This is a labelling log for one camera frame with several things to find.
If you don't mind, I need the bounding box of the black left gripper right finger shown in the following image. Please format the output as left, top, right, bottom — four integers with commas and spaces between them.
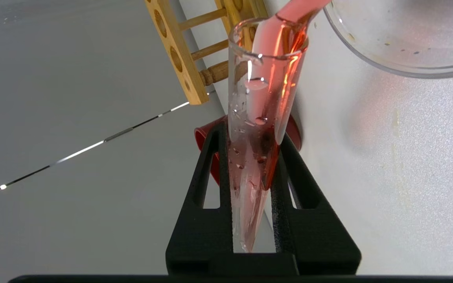
270, 132, 362, 276

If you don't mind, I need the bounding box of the red pigment test tube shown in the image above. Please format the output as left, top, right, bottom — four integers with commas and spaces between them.
228, 17, 310, 253

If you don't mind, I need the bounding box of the dark red cup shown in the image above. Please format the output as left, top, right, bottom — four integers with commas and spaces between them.
194, 114, 302, 187

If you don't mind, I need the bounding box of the wooden test tube rack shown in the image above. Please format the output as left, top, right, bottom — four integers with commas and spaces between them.
145, 0, 269, 105

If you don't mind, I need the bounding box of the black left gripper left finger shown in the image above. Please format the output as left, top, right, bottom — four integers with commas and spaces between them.
166, 120, 236, 276

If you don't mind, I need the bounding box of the clear glass dish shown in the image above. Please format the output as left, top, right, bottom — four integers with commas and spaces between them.
323, 0, 453, 79

